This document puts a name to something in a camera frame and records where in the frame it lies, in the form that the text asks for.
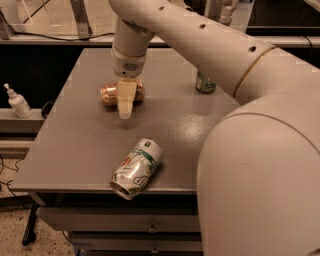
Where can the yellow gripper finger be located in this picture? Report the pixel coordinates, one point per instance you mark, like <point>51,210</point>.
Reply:
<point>126,91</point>

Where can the metal bracket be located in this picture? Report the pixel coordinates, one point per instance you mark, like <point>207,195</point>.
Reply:
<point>213,9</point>
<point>81,18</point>

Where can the white pump bottle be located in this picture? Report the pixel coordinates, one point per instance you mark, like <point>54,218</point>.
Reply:
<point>18,103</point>

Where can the orange LaCroix can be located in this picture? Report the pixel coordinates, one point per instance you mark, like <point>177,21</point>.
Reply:
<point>109,93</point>

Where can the metal bracket right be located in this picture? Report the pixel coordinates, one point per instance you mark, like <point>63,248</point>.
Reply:
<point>213,9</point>

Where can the metal bracket left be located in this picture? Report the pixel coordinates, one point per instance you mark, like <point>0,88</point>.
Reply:
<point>81,18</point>

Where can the grey drawer cabinet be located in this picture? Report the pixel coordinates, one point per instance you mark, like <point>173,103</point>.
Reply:
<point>68,168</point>

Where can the white lying soda can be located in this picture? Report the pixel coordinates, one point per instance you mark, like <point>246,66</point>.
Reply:
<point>135,171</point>

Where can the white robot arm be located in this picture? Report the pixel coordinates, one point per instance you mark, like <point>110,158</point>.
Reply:
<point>258,174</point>

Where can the green soda can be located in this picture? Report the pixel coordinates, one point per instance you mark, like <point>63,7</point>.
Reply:
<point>204,84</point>

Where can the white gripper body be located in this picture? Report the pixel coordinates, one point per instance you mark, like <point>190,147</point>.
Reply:
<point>127,65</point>

